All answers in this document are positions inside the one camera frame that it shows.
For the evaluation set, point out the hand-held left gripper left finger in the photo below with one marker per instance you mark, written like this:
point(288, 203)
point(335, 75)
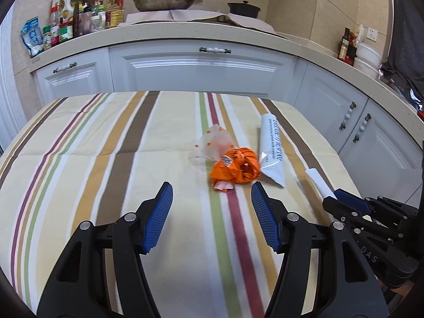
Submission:
point(159, 218)

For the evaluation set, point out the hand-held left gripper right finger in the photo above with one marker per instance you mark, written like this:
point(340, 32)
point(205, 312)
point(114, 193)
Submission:
point(265, 217)

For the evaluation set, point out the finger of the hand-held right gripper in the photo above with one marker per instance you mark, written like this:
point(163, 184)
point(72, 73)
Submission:
point(338, 208)
point(352, 201)

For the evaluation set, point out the white sachet strip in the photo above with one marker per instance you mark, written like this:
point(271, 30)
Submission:
point(316, 180)

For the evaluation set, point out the orange snack wrapper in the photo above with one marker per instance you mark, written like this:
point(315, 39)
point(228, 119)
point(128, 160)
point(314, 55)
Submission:
point(235, 169)

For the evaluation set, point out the long white pouch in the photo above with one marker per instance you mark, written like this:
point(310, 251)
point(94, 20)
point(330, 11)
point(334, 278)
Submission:
point(271, 152)

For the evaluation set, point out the clear orange-dotted wrapper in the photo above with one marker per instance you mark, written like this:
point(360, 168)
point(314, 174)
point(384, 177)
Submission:
point(215, 142)

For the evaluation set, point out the striped tablecloth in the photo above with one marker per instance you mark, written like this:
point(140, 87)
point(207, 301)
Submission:
point(116, 159)

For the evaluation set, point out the red rack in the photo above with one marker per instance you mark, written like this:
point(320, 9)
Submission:
point(421, 114)

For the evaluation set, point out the white plastic container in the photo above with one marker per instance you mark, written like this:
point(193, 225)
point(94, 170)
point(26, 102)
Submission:
point(369, 54)
point(366, 71)

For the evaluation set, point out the wide white cabinet drawer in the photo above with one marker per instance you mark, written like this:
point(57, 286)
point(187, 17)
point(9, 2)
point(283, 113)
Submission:
point(205, 73)

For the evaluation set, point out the dark glass bottle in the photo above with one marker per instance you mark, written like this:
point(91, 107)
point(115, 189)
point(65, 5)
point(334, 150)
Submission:
point(344, 46)

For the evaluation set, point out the small white cabinet door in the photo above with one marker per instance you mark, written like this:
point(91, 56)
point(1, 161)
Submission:
point(76, 82)

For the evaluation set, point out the white bag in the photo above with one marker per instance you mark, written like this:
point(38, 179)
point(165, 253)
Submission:
point(359, 34)

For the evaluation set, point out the dark cloth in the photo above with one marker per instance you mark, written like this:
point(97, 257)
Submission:
point(405, 33)

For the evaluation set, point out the beige kitchen countertop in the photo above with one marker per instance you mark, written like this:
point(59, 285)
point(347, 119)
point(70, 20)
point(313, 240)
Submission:
point(198, 30)

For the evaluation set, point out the beige stove cover cloth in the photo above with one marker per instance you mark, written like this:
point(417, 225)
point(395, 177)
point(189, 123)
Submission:
point(185, 16)

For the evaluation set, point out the group of condiment bottles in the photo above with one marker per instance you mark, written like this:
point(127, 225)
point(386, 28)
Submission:
point(66, 32)

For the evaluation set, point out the black lidded pot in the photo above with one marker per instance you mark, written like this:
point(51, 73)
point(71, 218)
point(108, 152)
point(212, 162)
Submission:
point(243, 9)

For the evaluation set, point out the yellow cooking oil bottle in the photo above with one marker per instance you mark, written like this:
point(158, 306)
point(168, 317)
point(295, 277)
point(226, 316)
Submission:
point(116, 11)

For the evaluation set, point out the blue white packet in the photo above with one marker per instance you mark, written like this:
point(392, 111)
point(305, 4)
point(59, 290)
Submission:
point(31, 38)

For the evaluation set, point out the white spice rack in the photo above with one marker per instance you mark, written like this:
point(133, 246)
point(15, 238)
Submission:
point(66, 4)

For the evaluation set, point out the white single wall socket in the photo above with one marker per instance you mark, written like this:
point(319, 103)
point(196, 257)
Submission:
point(372, 34)

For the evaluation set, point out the white door frame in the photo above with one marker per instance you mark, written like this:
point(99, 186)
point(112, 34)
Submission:
point(13, 99)

